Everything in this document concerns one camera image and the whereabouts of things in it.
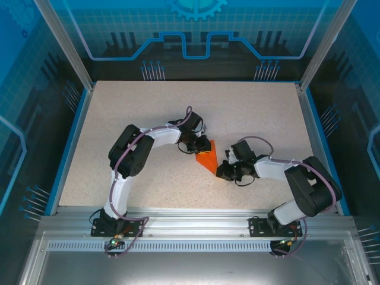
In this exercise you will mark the orange paper sheet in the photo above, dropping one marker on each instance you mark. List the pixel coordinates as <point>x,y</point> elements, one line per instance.
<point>209,161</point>

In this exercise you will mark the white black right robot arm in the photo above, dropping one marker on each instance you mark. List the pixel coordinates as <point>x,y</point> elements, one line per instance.
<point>311,187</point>

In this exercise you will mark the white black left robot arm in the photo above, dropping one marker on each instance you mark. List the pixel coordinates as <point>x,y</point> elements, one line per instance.
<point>133,154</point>

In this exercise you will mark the steel tray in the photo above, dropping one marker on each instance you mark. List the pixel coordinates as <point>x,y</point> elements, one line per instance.
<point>193,270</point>

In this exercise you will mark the blue printed side panel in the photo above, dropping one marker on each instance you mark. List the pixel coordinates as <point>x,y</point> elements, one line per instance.
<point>23,118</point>
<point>356,118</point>

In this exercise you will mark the blue printed back panel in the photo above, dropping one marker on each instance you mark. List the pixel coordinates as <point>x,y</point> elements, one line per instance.
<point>190,17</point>

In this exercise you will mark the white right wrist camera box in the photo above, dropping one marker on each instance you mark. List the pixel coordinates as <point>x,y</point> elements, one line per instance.
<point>229,156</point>

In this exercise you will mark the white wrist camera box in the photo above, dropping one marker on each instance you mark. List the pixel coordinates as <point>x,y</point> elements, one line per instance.
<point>205,128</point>
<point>229,156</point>

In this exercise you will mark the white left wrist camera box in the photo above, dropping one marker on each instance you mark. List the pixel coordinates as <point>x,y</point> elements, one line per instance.
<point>205,128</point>

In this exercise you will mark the aluminium mounting rail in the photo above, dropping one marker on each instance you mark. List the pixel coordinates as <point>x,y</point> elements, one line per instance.
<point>193,221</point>

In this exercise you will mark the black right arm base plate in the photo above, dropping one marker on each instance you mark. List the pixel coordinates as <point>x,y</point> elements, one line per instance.
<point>258,227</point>

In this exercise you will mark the blue edged side rail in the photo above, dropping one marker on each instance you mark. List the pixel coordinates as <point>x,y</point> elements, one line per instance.
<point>70,151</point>
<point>319,142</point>

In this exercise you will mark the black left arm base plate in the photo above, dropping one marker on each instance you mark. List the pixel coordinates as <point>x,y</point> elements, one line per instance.
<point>98,228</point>

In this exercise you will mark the aluminium frame post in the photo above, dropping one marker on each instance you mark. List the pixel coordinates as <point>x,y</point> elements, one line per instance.
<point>326,44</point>
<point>67,44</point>

